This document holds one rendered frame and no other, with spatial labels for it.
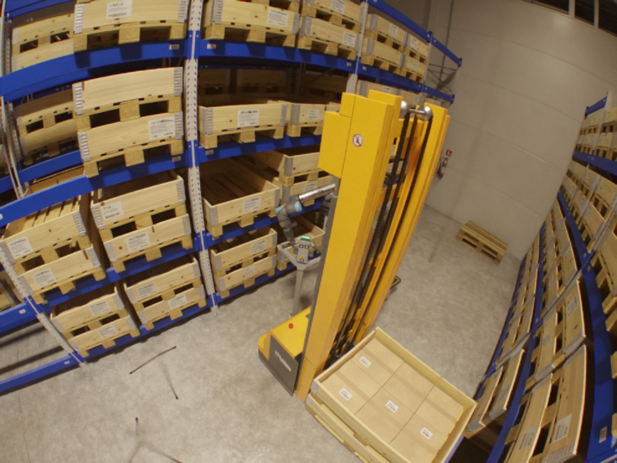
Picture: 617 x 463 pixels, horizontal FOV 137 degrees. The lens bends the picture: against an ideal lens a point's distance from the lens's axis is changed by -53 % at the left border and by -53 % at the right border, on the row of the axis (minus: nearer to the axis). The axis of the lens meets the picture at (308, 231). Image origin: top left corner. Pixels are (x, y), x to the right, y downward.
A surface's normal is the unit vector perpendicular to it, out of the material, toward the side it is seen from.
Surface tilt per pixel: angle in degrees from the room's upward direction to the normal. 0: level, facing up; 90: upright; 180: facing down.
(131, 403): 0
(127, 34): 90
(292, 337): 0
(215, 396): 0
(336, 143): 90
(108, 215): 90
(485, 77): 90
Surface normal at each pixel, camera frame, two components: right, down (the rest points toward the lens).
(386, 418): 0.11, -0.82
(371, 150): -0.74, 0.30
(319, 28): 0.67, 0.48
